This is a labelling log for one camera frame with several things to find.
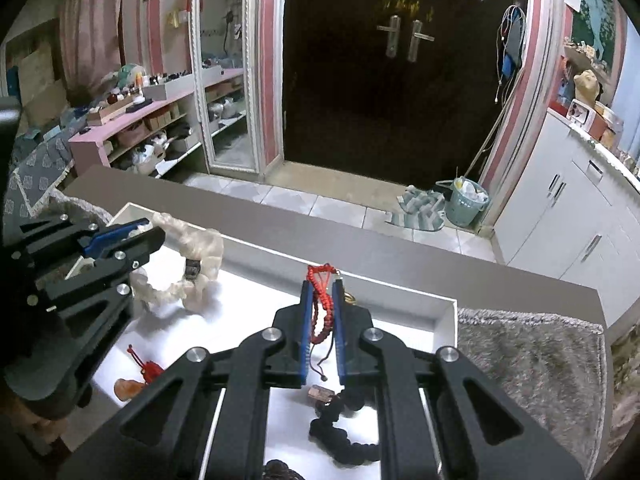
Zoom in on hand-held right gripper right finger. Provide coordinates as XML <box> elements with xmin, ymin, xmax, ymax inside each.
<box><xmin>331</xmin><ymin>276</ymin><xmax>586</xmax><ymax>480</ymax></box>

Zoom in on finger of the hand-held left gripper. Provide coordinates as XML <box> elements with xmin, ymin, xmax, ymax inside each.
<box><xmin>30</xmin><ymin>226</ymin><xmax>166</xmax><ymax>323</ymax></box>
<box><xmin>12</xmin><ymin>215</ymin><xmax>152</xmax><ymax>271</ymax></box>

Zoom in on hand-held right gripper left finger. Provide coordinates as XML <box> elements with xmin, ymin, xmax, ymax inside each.
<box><xmin>57</xmin><ymin>280</ymin><xmax>315</xmax><ymax>480</ymax></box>

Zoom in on red string bracelet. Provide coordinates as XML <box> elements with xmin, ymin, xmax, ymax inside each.
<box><xmin>306</xmin><ymin>262</ymin><xmax>346</xmax><ymax>381</ymax></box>

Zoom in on white shallow tray box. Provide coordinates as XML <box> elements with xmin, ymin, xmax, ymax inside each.
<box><xmin>65</xmin><ymin>202</ymin><xmax>458</xmax><ymax>480</ymax></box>

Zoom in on white frilly bracelet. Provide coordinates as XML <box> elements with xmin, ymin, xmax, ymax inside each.
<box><xmin>127</xmin><ymin>212</ymin><xmax>225</xmax><ymax>313</ymax></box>

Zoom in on orange pendant with red knot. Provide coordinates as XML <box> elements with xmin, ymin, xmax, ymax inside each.
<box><xmin>114</xmin><ymin>345</ymin><xmax>166</xmax><ymax>403</ymax></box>

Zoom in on black braided bracelet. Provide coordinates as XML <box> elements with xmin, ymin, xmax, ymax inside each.
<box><xmin>306</xmin><ymin>384</ymin><xmax>381</xmax><ymax>467</ymax></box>

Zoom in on pink shelf unit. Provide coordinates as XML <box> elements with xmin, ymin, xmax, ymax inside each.
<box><xmin>67</xmin><ymin>67</ymin><xmax>248</xmax><ymax>181</ymax></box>

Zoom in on blue patterned sofa cover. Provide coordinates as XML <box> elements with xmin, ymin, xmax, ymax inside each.
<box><xmin>10</xmin><ymin>130</ymin><xmax>76</xmax><ymax>221</ymax></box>

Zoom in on wooden tray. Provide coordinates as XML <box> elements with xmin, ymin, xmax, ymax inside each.
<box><xmin>86</xmin><ymin>95</ymin><xmax>151</xmax><ymax>127</ymax></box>

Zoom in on green striped floor mat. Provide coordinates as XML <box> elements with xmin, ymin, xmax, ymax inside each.
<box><xmin>384</xmin><ymin>185</ymin><xmax>448</xmax><ymax>232</ymax></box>

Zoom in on white storage box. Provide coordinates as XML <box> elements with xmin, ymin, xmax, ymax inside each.
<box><xmin>142</xmin><ymin>77</ymin><xmax>195</xmax><ymax>102</ymax></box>

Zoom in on pale green plush toy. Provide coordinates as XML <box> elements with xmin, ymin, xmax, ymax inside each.
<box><xmin>102</xmin><ymin>63</ymin><xmax>146</xmax><ymax>92</ymax></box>

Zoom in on green waste bin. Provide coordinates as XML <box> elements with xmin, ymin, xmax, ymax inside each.
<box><xmin>442</xmin><ymin>176</ymin><xmax>491</xmax><ymax>227</ymax></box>

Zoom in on white framed standing mirror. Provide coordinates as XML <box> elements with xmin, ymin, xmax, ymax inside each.
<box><xmin>189</xmin><ymin>0</ymin><xmax>266</xmax><ymax>176</ymax></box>

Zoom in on grey shaggy mat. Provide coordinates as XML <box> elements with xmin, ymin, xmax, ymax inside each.
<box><xmin>50</xmin><ymin>187</ymin><xmax>631</xmax><ymax>480</ymax></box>

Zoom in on pink curtain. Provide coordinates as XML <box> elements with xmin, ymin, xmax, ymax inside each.
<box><xmin>60</xmin><ymin>0</ymin><xmax>126</xmax><ymax>96</ymax></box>

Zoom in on dark double door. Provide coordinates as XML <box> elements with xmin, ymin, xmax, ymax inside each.
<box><xmin>281</xmin><ymin>0</ymin><xmax>531</xmax><ymax>193</ymax></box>

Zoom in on white cabinet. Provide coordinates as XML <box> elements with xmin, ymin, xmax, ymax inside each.
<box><xmin>492</xmin><ymin>107</ymin><xmax>640</xmax><ymax>341</ymax></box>

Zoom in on broom stick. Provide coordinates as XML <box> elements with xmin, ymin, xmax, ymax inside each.
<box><xmin>462</xmin><ymin>67</ymin><xmax>526</xmax><ymax>181</ymax></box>

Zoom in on floral cloth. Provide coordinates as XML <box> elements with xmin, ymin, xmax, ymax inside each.
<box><xmin>607</xmin><ymin>330</ymin><xmax>640</xmax><ymax>461</ymax></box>

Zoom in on small white box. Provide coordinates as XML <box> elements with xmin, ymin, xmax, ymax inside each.
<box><xmin>569</xmin><ymin>100</ymin><xmax>598</xmax><ymax>127</ymax></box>

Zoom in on tan plush toy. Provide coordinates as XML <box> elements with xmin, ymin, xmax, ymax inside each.
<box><xmin>572</xmin><ymin>69</ymin><xmax>601</xmax><ymax>106</ymax></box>

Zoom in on blue curtain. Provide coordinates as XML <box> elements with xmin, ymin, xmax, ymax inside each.
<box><xmin>612</xmin><ymin>5</ymin><xmax>640</xmax><ymax>161</ymax></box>

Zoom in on silver door handle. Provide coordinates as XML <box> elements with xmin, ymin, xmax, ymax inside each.
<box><xmin>407</xmin><ymin>20</ymin><xmax>435</xmax><ymax>63</ymax></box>
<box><xmin>377</xmin><ymin>15</ymin><xmax>402</xmax><ymax>59</ymax></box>

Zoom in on hanging cables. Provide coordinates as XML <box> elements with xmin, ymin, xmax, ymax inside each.
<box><xmin>492</xmin><ymin>4</ymin><xmax>526</xmax><ymax>106</ymax></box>

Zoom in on wall poster with pale figure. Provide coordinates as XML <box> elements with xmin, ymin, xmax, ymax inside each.
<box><xmin>570</xmin><ymin>0</ymin><xmax>628</xmax><ymax>73</ymax></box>

